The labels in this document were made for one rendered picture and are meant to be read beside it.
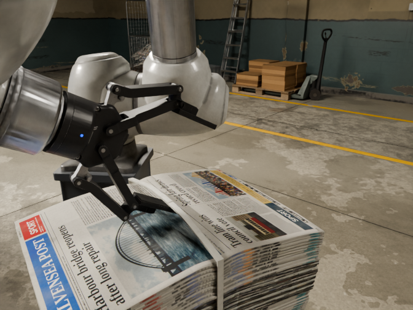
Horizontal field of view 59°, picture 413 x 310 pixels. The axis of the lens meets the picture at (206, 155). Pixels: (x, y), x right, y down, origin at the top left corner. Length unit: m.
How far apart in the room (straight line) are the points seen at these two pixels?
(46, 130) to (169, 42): 0.44
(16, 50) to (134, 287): 0.29
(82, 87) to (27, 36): 0.63
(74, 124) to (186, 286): 0.23
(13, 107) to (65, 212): 0.26
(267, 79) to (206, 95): 5.85
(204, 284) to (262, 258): 0.09
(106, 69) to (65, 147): 0.47
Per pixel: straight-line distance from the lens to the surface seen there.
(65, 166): 0.96
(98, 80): 0.88
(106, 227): 0.56
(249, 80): 6.87
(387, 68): 7.00
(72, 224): 0.59
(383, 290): 2.26
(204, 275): 0.47
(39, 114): 0.41
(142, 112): 0.48
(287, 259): 0.56
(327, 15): 7.33
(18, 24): 0.25
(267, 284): 0.56
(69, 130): 0.43
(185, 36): 0.80
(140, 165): 0.95
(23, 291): 2.27
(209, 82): 0.85
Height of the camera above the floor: 1.36
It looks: 21 degrees down
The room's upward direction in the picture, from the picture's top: straight up
